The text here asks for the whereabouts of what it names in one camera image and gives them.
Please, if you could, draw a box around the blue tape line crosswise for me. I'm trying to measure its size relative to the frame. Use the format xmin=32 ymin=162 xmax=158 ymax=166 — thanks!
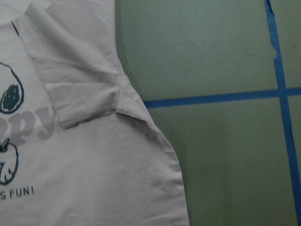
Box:
xmin=143 ymin=87 xmax=301 ymax=108

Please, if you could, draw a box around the pink Snoopy t-shirt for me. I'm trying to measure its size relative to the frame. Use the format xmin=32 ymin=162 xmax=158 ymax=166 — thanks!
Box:
xmin=0 ymin=0 xmax=190 ymax=226

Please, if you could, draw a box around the blue tape line lengthwise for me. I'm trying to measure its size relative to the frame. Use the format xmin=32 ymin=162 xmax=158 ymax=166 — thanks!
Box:
xmin=265 ymin=0 xmax=301 ymax=225

